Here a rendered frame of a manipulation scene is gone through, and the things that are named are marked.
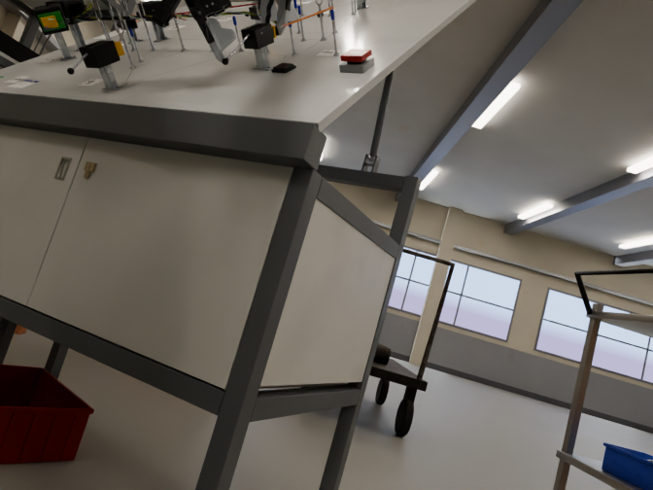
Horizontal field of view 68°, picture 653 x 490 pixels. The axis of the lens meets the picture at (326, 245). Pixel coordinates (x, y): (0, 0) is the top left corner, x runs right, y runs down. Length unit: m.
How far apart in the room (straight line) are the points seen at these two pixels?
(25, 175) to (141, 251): 0.45
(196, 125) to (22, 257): 0.53
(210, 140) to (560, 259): 11.31
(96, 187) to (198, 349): 0.46
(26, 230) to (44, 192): 0.09
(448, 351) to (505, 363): 1.27
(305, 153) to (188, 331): 0.37
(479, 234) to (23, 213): 10.53
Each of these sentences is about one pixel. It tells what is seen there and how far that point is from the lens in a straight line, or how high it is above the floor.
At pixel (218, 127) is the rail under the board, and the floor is 0.84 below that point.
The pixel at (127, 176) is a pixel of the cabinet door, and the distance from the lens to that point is 1.10.
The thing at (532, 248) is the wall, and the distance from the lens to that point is 11.76.
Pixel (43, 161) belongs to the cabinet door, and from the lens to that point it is 1.33.
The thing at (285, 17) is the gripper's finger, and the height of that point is 1.17.
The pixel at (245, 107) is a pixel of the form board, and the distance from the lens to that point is 0.97.
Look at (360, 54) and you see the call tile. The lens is 1.07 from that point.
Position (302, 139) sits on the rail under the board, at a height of 0.83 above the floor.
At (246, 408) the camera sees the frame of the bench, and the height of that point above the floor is 0.39.
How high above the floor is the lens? 0.58
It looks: 7 degrees up
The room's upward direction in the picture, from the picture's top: 16 degrees clockwise
